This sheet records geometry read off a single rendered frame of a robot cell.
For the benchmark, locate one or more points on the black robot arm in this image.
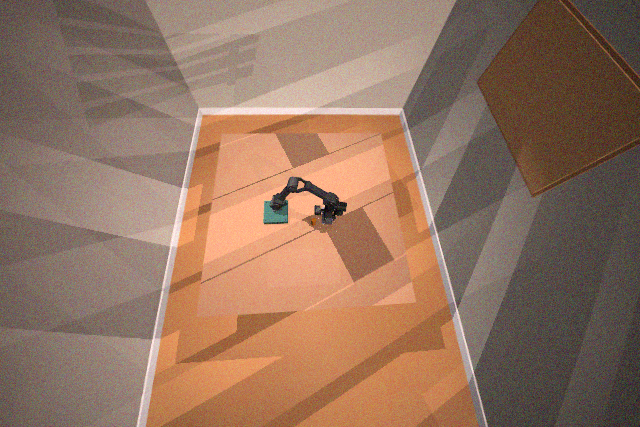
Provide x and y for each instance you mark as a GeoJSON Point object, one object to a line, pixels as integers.
{"type": "Point", "coordinates": [330, 200]}

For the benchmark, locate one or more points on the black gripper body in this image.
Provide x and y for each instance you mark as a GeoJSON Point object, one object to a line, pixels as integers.
{"type": "Point", "coordinates": [317, 210]}

